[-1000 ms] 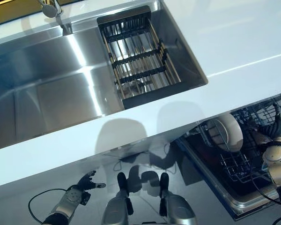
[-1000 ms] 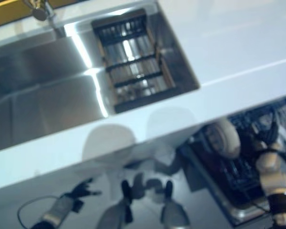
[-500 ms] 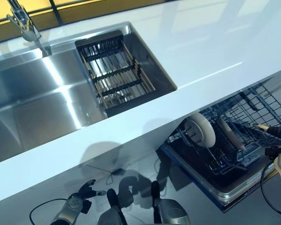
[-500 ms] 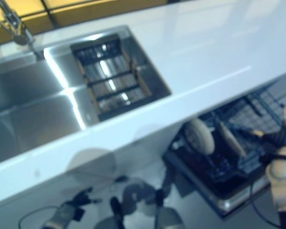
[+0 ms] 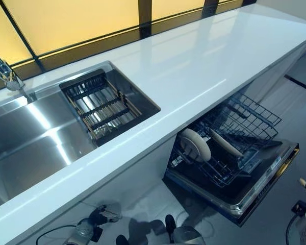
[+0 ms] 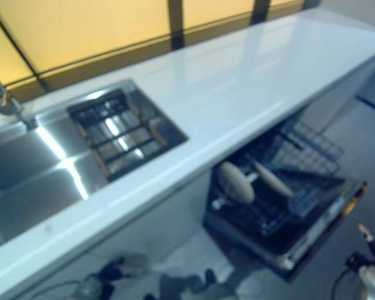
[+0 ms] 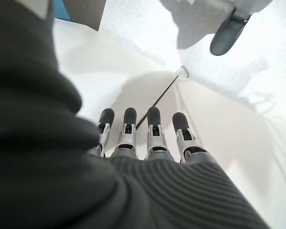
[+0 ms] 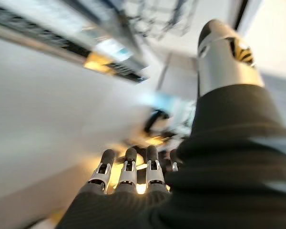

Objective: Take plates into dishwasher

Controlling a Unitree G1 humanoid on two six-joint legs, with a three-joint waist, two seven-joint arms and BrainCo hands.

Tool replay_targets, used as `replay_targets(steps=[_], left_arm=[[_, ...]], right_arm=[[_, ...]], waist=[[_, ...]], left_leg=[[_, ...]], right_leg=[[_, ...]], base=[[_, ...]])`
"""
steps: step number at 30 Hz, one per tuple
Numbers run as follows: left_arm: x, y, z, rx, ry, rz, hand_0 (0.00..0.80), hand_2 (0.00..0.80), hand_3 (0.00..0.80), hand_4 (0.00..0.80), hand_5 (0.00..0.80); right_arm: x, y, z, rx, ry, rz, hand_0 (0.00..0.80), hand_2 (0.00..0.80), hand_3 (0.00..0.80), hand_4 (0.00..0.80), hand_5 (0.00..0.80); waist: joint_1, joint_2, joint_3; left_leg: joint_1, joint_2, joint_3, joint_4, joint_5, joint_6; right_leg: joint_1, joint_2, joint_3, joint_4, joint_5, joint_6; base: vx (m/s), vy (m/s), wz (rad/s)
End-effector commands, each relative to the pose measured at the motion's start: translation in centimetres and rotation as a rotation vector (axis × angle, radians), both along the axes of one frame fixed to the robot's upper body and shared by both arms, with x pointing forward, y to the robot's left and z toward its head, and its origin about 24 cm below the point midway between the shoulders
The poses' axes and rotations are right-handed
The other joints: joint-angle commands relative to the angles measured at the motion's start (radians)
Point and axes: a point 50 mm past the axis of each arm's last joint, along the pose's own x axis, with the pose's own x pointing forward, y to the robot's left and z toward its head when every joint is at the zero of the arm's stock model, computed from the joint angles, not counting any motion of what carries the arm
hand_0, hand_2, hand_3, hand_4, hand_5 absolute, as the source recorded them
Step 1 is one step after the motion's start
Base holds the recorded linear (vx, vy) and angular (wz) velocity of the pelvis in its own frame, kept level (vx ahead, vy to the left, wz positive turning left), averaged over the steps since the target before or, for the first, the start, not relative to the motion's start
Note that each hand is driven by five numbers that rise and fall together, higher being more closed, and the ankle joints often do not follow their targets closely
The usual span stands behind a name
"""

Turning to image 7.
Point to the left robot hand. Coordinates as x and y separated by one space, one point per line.
50 167

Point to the black built-in dishwasher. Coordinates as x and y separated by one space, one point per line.
85 12

